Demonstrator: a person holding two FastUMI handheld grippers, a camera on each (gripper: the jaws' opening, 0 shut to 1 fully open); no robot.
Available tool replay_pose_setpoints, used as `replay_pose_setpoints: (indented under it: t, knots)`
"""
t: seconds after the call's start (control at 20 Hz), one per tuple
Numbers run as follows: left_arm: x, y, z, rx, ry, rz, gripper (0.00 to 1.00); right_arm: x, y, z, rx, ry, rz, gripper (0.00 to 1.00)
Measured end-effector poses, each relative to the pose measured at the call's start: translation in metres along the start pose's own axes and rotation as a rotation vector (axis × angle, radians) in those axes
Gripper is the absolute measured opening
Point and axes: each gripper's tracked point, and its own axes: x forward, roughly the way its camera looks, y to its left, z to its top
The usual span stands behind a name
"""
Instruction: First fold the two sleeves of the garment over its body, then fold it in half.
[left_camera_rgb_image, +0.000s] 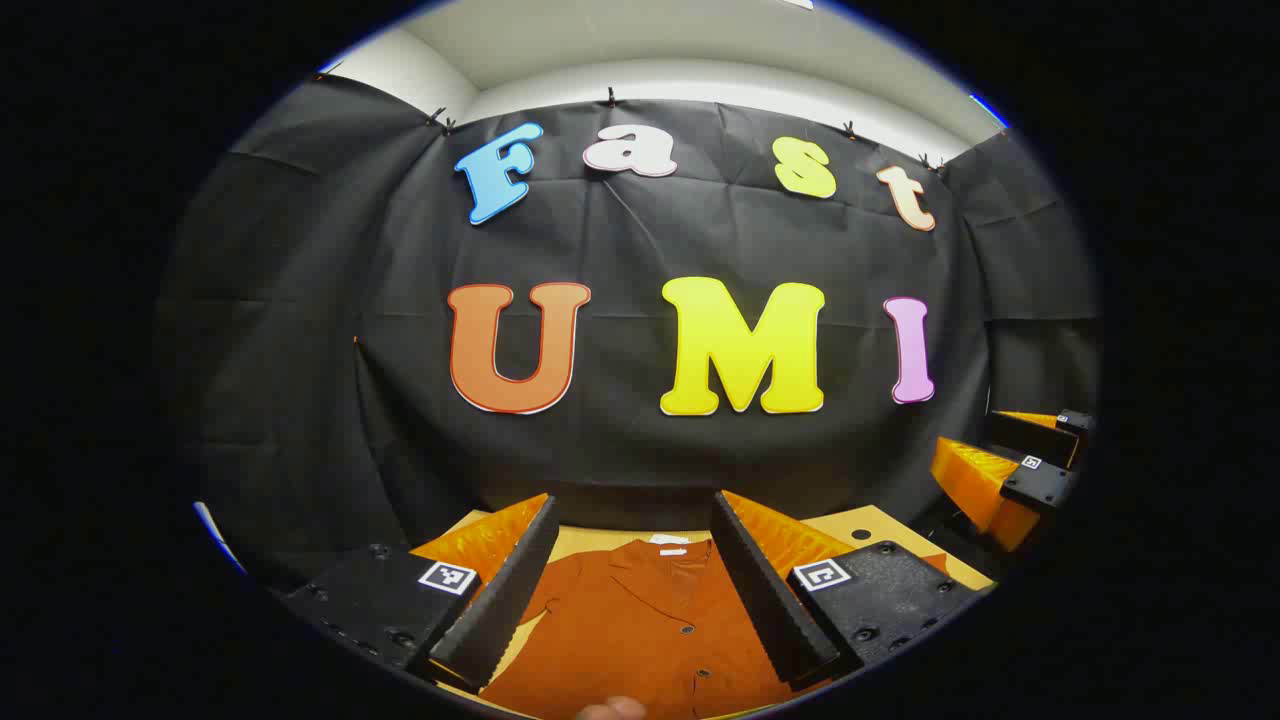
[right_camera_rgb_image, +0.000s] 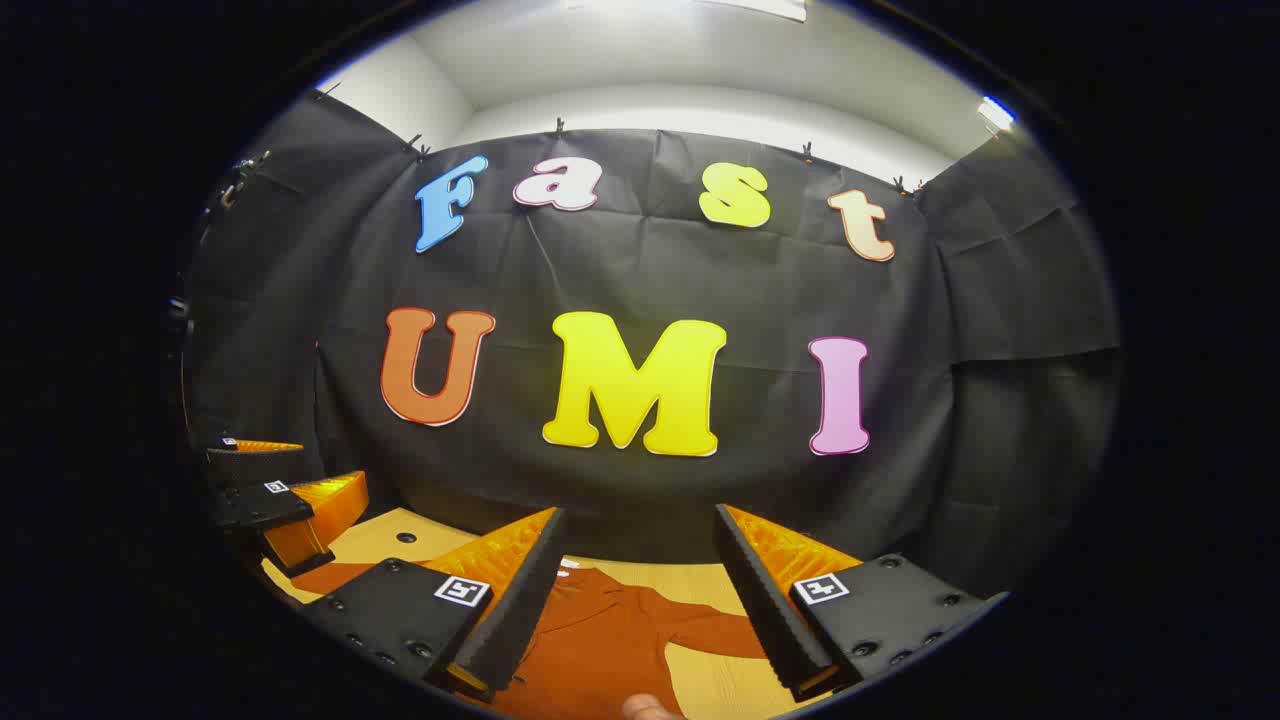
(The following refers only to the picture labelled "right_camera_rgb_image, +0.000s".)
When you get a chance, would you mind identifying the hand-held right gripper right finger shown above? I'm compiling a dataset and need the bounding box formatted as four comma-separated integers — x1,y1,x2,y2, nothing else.
713,503,1011,703

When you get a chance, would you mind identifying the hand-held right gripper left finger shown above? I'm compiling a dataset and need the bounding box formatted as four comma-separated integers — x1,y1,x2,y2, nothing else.
300,507,568,703

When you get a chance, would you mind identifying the orange knit coat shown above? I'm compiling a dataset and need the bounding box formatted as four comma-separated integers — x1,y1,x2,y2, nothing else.
290,560,801,720

